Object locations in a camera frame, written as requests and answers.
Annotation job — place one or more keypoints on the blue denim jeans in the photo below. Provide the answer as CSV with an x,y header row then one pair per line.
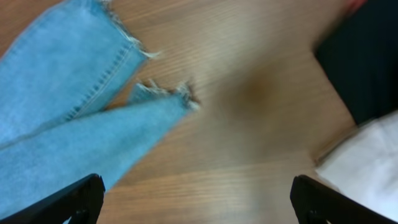
x,y
57,79

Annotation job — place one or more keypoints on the red cloth garment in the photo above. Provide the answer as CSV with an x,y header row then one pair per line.
x,y
354,5

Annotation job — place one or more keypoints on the black cloth garment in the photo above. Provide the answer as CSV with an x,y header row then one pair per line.
x,y
359,58

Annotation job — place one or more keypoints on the white cloth garment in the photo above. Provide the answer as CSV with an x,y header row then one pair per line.
x,y
364,167

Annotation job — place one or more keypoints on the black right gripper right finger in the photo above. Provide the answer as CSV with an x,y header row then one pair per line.
x,y
315,203

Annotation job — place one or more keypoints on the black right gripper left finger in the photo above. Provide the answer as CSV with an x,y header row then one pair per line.
x,y
78,203

